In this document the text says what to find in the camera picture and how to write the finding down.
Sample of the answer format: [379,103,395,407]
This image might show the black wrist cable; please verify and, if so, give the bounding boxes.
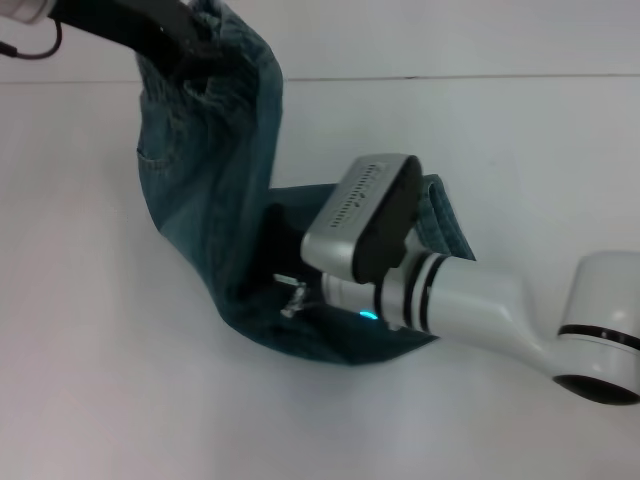
[0,18,64,62]

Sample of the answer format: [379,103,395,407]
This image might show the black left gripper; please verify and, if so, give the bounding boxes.
[54,0,226,67]

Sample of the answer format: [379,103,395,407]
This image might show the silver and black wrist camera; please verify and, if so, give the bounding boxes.
[300,153,426,287]

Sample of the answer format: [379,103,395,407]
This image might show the blue denim shorts with embroidery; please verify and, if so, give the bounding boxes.
[134,0,476,366]

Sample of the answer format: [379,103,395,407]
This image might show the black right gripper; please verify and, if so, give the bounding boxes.
[258,202,327,301]

